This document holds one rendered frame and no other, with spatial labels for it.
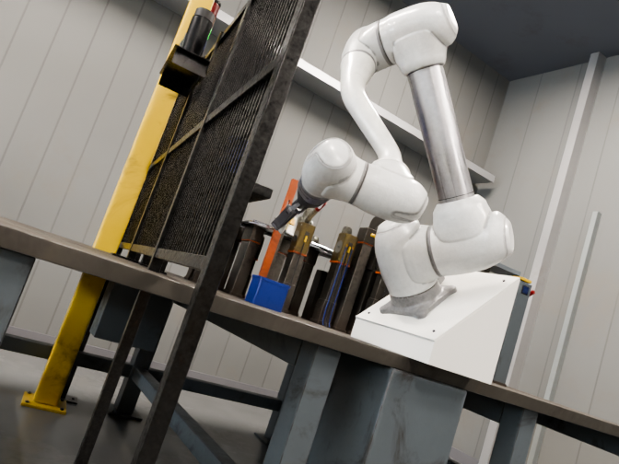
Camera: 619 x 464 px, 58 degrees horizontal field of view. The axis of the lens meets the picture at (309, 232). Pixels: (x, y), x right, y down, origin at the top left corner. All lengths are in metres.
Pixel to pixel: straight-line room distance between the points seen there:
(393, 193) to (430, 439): 0.77
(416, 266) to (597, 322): 2.92
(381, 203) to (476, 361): 0.62
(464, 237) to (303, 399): 0.61
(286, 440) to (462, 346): 0.54
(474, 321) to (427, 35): 0.79
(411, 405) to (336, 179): 0.72
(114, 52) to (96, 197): 0.96
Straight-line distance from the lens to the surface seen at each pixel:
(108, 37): 4.03
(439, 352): 1.55
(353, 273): 2.17
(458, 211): 1.56
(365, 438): 1.58
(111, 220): 2.59
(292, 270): 2.12
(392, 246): 1.61
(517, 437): 2.06
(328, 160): 1.16
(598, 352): 4.37
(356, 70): 1.55
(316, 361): 1.46
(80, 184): 3.86
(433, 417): 1.68
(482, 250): 1.56
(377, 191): 1.21
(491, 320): 1.67
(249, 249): 2.20
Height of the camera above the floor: 0.72
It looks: 8 degrees up
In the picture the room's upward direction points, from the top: 19 degrees clockwise
